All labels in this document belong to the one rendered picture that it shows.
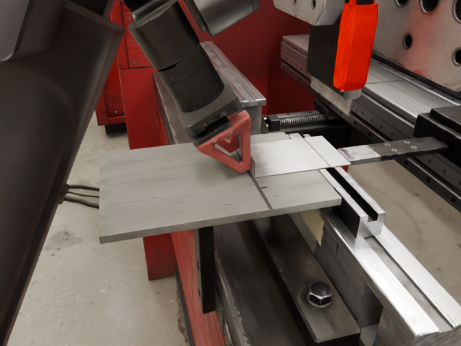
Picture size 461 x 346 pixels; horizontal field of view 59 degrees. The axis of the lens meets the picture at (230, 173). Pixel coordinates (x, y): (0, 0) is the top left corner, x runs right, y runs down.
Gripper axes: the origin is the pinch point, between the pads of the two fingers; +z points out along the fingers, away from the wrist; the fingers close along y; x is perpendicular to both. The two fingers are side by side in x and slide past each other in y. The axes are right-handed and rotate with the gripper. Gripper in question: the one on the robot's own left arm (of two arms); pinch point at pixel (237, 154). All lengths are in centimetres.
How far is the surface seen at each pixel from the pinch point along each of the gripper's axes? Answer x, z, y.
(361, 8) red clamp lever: -12.7, -15.8, -17.4
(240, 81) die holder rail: -8.2, 9.2, 40.5
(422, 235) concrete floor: -54, 142, 82
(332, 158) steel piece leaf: -10.4, 6.7, -1.8
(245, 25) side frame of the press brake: -21, 13, 84
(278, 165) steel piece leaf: -3.8, 3.3, -1.9
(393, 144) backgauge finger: -19.1, 10.9, -0.6
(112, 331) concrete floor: 73, 76, 62
